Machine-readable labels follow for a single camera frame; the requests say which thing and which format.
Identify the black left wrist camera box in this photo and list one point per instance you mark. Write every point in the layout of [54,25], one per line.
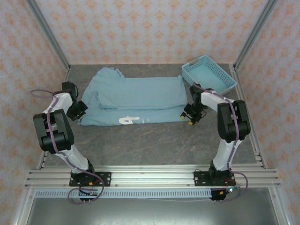
[83,106]

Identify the silver metal shelf panel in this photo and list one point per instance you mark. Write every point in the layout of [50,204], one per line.
[152,212]

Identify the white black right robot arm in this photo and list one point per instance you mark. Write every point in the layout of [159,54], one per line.
[234,122]

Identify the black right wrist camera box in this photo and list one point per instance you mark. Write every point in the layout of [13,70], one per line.
[187,108]

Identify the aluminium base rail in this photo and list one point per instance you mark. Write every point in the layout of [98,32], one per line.
[152,175]

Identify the light blue t-shirt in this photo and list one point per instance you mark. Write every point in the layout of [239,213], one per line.
[140,93]

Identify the aluminium frame post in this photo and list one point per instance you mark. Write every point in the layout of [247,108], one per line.
[253,35]
[50,35]

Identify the light blue perforated plastic basket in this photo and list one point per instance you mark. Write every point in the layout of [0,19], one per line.
[206,75]

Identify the small circuit board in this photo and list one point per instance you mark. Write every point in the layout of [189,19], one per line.
[230,190]
[91,193]

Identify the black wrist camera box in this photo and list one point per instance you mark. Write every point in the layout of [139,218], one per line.
[187,108]
[83,106]

